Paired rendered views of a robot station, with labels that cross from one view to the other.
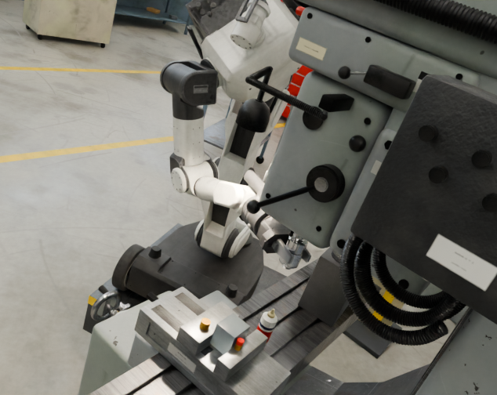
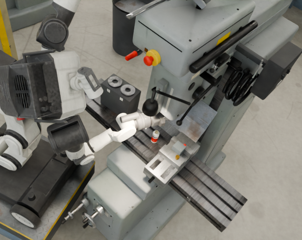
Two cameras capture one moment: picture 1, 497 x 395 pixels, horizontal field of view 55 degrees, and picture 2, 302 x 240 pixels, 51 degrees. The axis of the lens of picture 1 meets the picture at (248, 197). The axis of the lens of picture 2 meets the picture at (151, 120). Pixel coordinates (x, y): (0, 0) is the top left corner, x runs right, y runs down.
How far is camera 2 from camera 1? 1.61 m
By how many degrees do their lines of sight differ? 70
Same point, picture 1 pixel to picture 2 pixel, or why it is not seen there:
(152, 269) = (43, 198)
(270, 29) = (73, 70)
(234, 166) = (32, 126)
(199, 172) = (87, 146)
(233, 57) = (79, 101)
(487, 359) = not seen: hidden behind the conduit
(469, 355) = not seen: hidden behind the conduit
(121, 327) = (122, 205)
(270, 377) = (185, 139)
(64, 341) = not seen: outside the picture
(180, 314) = (163, 167)
